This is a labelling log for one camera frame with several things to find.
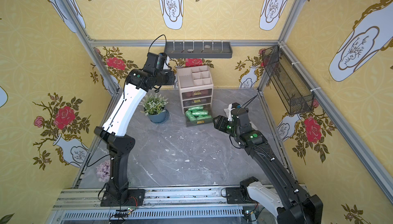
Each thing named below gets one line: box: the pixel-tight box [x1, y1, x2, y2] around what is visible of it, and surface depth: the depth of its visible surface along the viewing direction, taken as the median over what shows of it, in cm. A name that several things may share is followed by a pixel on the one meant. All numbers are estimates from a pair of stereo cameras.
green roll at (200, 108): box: [187, 105, 204, 111], surface depth 105 cm
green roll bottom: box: [185, 109, 197, 122], surface depth 103 cm
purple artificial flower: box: [96, 160, 111, 183], surface depth 75 cm
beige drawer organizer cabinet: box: [176, 64, 214, 128], surface depth 97 cm
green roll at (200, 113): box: [191, 110, 209, 117], surface depth 103 cm
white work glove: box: [223, 103, 233, 119], surface depth 109 cm
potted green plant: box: [139, 93, 170, 125], surface depth 92 cm
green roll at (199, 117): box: [196, 115, 213, 121], surface depth 102 cm
